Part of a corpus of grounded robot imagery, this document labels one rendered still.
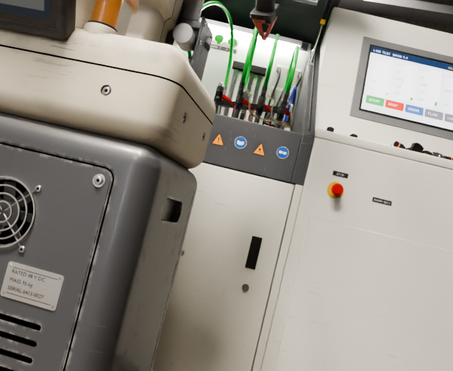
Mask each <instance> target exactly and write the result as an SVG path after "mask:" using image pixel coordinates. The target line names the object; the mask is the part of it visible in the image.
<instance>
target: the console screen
mask: <svg viewBox="0 0 453 371"><path fill-rule="evenodd" d="M349 115H350V116H352V117H356V118H359V119H365V120H369V121H374V122H377V123H380V124H386V125H390V126H393V127H399V128H402V129H406V130H412V131H415V132H418V133H424V134H427V135H433V136H437V137H440V138H445V139H449V140H453V57H450V56H447V55H444V54H438V53H434V52H428V51H425V50H421V49H416V48H413V47H409V46H403V45H399V44H396V43H390V42H387V41H383V40H377V39H374V38H368V37H365V36H364V37H363V42H362V47H361V51H360V59H359V63H358V68H357V76H356V80H355V84H354V92H353V97H352V104H351V109H350V113H349Z"/></svg>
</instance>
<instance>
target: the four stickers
mask: <svg viewBox="0 0 453 371"><path fill-rule="evenodd" d="M225 138H226V134H224V133H220V132H214V133H213V139H212V144H215V145H219V146H223V145H224V142H225ZM247 141H248V138H246V137H243V136H239V135H236V136H235V142H234V145H233V147H234V148H238V149H245V150H246V144H247ZM267 146H268V145H267V144H264V143H260V142H257V141H255V145H254V149H253V154H256V155H262V156H265V152H266V149H267ZM289 152H290V148H288V147H285V146H280V145H278V147H277V152H276V154H275V157H276V158H281V159H284V160H287V159H288V155H289Z"/></svg>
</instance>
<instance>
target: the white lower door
mask: <svg viewBox="0 0 453 371"><path fill-rule="evenodd" d="M188 170H189V171H190V172H192V173H193V174H194V176H195V178H196V181H197V189H196V195H195V199H194V202H193V207H192V211H191V214H190V219H189V222H188V228H187V231H186V234H185V240H184V243H183V246H182V251H183V250H184V251H185V252H184V255H183V256H181V255H180V258H179V263H178V267H177V270H176V276H175V279H174V284H173V288H172V291H171V296H170V300H169V303H168V308H167V311H166V315H165V320H164V323H163V329H162V332H161V335H160V340H159V344H158V347H157V352H156V356H155V359H154V365H153V368H152V370H154V371H251V370H252V364H253V360H254V354H255V351H256V348H257V342H258V339H259V335H260V329H261V326H262V323H263V317H264V313H265V307H266V304H267V301H268V295H269V292H270V288H271V282H272V279H273V276H274V270H275V266H276V262H277V257H278V254H279V248H280V244H281V241H282V235H283V232H284V229H285V223H286V219H287V215H288V210H289V207H290V201H291V197H292V194H293V188H294V185H292V184H289V183H283V182H280V181H276V180H271V179H268V178H264V177H258V176H255V175H252V174H246V173H243V172H237V171H234V170H231V169H225V168H221V167H218V166H213V165H210V164H206V163H201V164H200V165H199V166H197V167H196V168H193V169H188Z"/></svg>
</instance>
